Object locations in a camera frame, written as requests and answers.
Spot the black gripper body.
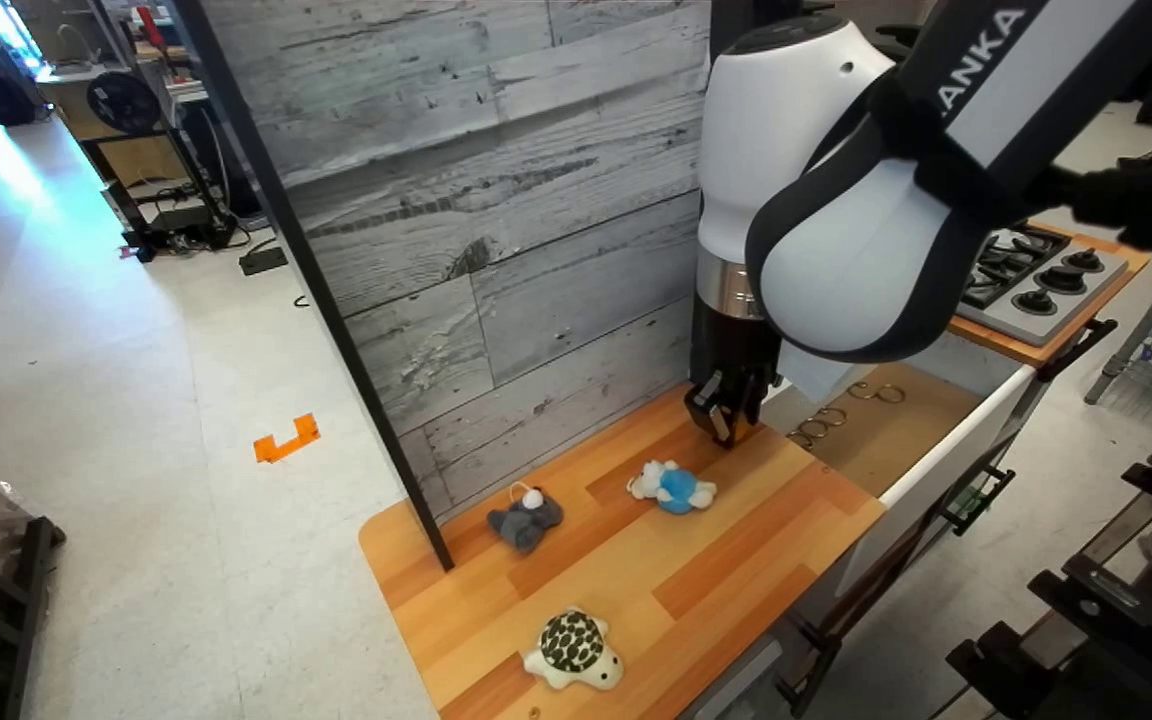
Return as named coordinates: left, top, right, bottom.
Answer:
left=693, top=298, right=780, bottom=406

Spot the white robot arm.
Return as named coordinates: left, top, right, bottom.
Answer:
left=685, top=0, right=1152, bottom=442

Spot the dark grey plush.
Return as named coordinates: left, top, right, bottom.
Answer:
left=487, top=487, right=563, bottom=554

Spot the white spotted turtle plush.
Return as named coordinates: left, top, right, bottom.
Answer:
left=523, top=607, right=625, bottom=692

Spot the white sink basin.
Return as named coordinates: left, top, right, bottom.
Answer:
left=759, top=332, right=1038, bottom=565

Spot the grey wood backdrop panel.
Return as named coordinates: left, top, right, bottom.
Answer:
left=173, top=0, right=714, bottom=546

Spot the toy stove top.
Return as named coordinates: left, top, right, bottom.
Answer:
left=953, top=222, right=1147, bottom=367

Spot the black equipment cart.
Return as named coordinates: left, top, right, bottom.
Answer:
left=15, top=0, right=238, bottom=264

